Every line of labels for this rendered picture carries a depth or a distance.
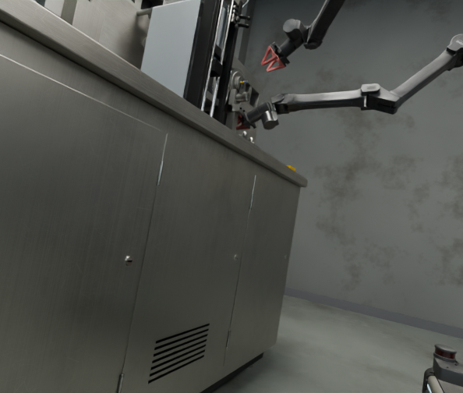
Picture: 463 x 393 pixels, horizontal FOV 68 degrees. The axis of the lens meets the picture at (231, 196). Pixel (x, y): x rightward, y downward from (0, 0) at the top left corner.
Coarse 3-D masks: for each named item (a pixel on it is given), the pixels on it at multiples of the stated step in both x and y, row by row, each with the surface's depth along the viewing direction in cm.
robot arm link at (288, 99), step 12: (372, 84) 136; (288, 96) 148; (300, 96) 147; (312, 96) 146; (324, 96) 144; (336, 96) 142; (348, 96) 140; (360, 96) 137; (276, 108) 152; (288, 108) 150; (300, 108) 148; (312, 108) 147
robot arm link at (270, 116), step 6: (276, 96) 150; (282, 96) 148; (276, 102) 148; (264, 114) 148; (270, 114) 148; (276, 114) 147; (264, 120) 147; (270, 120) 146; (276, 120) 146; (264, 126) 148; (270, 126) 149
